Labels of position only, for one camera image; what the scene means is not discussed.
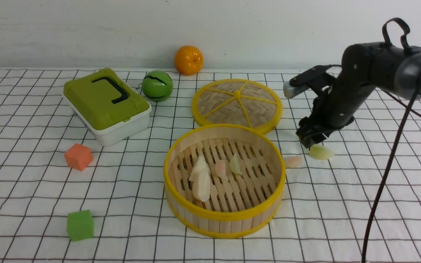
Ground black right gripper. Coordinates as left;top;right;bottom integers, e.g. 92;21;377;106
296;79;375;149

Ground pink dumpling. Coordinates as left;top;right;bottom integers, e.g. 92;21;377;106
284;155;303;169
215;160;229;182

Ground pale green dumpling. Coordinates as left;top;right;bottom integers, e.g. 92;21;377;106
230;153;242;175

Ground white dumpling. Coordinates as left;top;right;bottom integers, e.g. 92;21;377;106
188;155;211;182
192;171;211;202

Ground woven bamboo steamer lid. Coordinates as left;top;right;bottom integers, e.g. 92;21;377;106
191;79;283;134

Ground bamboo steamer tray yellow rim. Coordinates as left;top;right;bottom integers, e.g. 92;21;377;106
163;124;286;239

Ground orange toy fruit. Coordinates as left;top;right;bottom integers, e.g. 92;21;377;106
174;45;204;76

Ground green toy ball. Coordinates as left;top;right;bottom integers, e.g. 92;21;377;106
141;70;174;102

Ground green lid white box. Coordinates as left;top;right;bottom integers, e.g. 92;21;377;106
62;68;151;147

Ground orange foam cube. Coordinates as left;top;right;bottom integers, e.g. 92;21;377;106
64;143;94;171

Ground green foam cube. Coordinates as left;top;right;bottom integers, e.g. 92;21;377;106
67;210;95;242

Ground checkered white tablecloth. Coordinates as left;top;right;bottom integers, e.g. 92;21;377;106
0;69;404;263

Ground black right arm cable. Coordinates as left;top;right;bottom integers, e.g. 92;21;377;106
360;0;421;263

